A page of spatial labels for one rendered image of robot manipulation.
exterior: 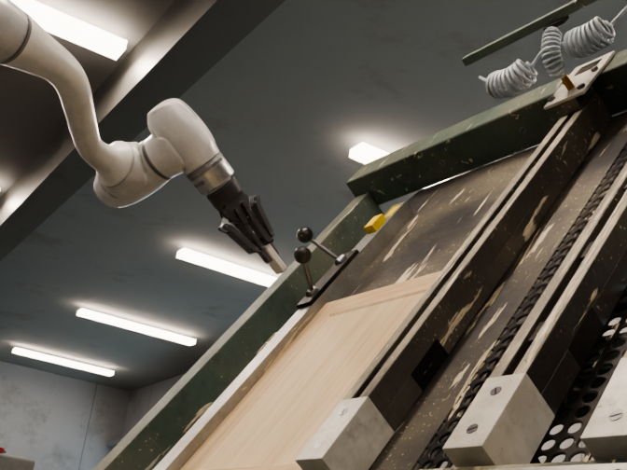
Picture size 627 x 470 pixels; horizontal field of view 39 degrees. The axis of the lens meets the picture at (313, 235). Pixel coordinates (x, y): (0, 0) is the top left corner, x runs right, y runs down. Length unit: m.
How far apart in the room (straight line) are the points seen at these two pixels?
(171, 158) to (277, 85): 2.67
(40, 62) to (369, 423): 0.84
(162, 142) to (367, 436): 0.86
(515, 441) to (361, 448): 0.29
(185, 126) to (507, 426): 1.06
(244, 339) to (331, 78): 2.49
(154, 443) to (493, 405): 1.03
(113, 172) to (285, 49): 2.43
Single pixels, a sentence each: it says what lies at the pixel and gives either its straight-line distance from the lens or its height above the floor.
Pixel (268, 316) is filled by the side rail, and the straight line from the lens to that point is 2.16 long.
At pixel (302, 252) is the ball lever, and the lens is 1.89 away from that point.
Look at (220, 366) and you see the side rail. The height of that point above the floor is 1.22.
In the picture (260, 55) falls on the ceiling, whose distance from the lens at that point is 4.33.
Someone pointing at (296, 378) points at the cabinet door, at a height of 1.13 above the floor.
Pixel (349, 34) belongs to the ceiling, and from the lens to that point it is 4.11.
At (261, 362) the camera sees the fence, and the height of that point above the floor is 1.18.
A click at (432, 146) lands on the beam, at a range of 2.27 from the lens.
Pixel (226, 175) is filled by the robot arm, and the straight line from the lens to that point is 1.91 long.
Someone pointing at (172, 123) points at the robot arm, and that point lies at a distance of 1.89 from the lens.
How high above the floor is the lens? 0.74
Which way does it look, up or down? 22 degrees up
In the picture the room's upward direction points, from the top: 7 degrees clockwise
